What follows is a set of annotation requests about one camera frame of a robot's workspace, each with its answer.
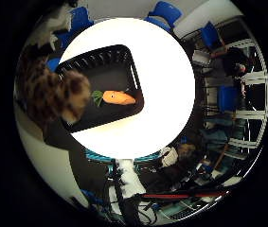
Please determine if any red bar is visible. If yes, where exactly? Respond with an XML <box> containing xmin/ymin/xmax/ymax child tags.
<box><xmin>141</xmin><ymin>191</ymin><xmax>230</xmax><ymax>201</ymax></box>

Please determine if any blue chair by the shelves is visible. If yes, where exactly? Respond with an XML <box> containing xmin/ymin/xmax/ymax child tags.
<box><xmin>218</xmin><ymin>85</ymin><xmax>241</xmax><ymax>113</ymax></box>

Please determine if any blue jacket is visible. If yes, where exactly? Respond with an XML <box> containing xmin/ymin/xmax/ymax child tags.
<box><xmin>201</xmin><ymin>127</ymin><xmax>232</xmax><ymax>152</ymax></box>

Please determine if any seated person with brown hair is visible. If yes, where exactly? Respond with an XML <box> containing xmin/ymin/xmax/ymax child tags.
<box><xmin>139</xmin><ymin>135</ymin><xmax>211</xmax><ymax>194</ymax></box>

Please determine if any spotted leopard plush toy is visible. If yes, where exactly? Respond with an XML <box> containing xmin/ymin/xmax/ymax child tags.
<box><xmin>14</xmin><ymin>44</ymin><xmax>92</xmax><ymax>127</ymax></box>

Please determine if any orange carrot plush toy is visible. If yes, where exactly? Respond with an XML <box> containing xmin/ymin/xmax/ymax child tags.
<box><xmin>91</xmin><ymin>89</ymin><xmax>137</xmax><ymax>108</ymax></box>

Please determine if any black slotted plastic basket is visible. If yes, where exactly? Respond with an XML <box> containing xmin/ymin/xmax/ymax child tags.
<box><xmin>55</xmin><ymin>44</ymin><xmax>146</xmax><ymax>133</ymax></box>

